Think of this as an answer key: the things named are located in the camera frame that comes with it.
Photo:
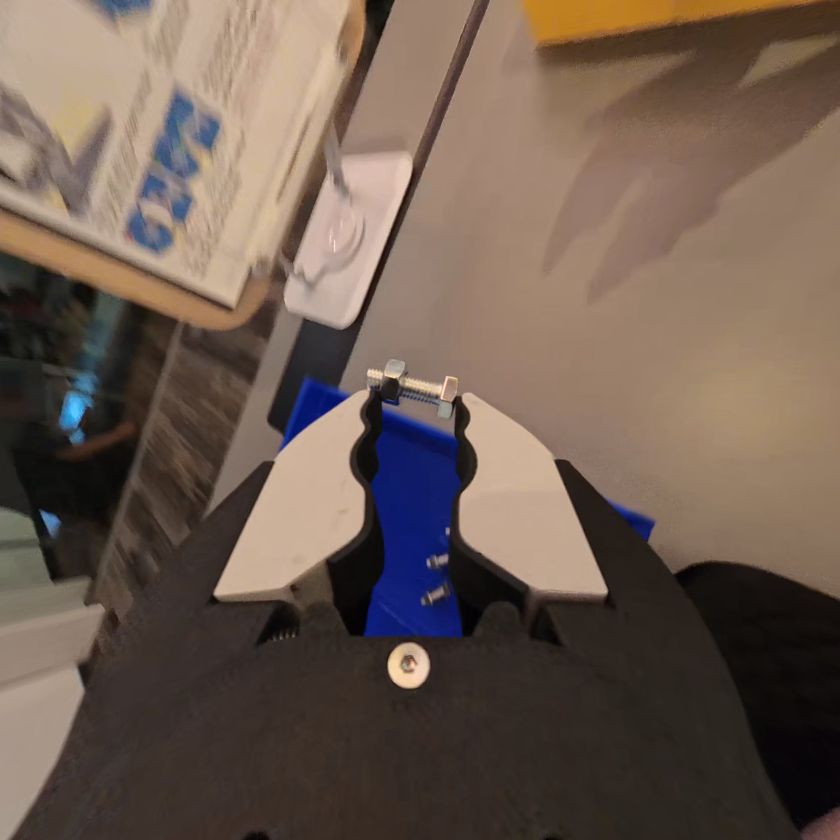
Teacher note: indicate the yellow plastic bin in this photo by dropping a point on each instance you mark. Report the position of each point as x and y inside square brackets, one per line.
[656, 16]

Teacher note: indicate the black elbow rest pad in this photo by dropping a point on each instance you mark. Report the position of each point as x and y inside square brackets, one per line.
[768, 656]

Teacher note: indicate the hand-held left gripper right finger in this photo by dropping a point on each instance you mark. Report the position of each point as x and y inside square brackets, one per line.
[525, 512]

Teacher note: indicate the silver hex nut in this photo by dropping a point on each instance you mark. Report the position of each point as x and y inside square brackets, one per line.
[392, 380]

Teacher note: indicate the silver hex bolt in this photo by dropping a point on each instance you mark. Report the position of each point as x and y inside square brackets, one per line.
[436, 594]
[436, 561]
[420, 388]

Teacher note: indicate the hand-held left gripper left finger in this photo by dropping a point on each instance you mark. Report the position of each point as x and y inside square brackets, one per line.
[295, 499]

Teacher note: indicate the blue plastic bin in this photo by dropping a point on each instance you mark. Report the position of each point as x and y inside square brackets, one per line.
[407, 492]

